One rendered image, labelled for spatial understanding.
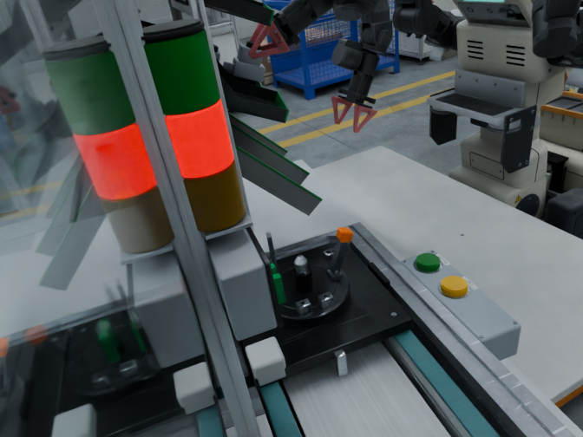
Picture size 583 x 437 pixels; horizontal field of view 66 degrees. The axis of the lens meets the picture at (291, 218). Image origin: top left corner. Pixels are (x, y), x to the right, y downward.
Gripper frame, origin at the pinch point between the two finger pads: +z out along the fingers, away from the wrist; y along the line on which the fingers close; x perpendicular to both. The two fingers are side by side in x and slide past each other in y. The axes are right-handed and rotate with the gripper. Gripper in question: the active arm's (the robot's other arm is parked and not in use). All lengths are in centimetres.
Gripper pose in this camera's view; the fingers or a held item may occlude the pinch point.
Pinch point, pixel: (251, 51)
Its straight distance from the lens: 99.7
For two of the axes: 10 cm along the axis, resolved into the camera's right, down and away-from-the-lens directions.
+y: 2.3, 4.8, -8.4
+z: -8.1, 5.8, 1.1
